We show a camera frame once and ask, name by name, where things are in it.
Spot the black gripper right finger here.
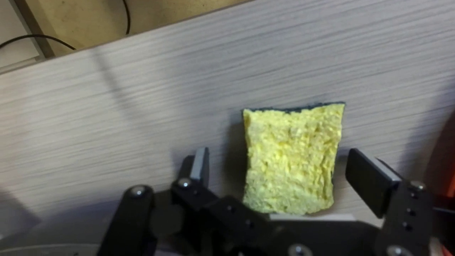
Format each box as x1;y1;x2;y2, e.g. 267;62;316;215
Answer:
343;147;434;239

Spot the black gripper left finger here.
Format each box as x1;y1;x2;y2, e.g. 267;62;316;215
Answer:
177;146;211;191

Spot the yellow green sponge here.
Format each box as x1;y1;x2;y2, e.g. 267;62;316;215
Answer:
240;102;346;217

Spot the thin black floor cable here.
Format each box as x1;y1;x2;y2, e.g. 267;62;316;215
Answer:
0;33;76;53

